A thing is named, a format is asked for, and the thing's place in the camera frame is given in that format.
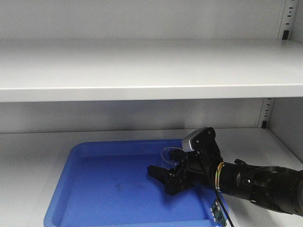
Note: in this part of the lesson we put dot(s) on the clear glass beaker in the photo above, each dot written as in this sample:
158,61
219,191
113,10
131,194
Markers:
168,156

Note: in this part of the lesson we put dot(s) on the black shelf clip lower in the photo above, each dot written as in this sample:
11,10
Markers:
264,124

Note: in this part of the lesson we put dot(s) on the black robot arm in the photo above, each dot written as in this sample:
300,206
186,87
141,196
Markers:
274,188

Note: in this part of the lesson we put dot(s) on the blue plastic tray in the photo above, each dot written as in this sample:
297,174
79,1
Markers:
105,184

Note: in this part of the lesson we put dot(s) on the black shelf clip upper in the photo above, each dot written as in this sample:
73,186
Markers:
285,34

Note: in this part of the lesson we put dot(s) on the black shelf clip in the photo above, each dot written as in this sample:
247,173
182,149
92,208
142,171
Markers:
285,34
264,124

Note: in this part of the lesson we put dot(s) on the green circuit board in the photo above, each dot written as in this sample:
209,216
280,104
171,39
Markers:
218,214

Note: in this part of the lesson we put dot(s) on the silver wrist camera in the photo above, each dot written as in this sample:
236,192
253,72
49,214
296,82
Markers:
188,141

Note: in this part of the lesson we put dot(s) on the grey upper cabinet shelf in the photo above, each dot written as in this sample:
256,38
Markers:
53,71

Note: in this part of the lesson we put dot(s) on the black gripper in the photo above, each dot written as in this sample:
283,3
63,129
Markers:
195,168

